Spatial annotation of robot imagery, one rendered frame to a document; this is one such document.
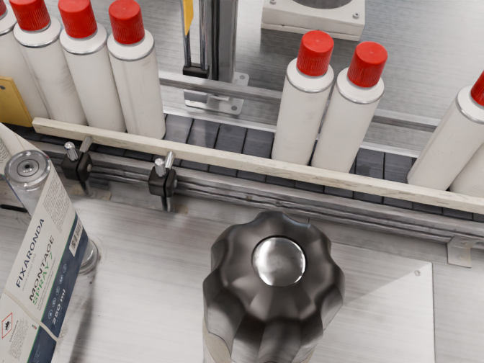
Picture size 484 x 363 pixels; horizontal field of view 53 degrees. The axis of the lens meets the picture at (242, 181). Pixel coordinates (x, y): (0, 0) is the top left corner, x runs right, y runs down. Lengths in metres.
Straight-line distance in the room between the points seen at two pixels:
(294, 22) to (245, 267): 0.68
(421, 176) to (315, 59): 0.23
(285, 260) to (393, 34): 0.73
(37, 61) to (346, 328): 0.45
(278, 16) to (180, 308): 0.54
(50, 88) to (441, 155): 0.47
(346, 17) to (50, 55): 0.51
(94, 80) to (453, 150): 0.41
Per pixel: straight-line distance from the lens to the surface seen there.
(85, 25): 0.56
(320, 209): 0.65
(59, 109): 0.66
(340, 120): 0.55
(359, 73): 0.51
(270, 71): 0.83
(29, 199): 0.46
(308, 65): 0.51
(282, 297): 0.26
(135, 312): 0.57
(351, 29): 0.90
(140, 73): 0.57
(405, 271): 0.62
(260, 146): 0.67
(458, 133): 0.58
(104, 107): 0.63
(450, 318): 0.68
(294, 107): 0.55
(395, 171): 0.69
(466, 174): 0.66
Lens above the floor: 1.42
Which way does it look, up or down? 58 degrees down
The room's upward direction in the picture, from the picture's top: 6 degrees clockwise
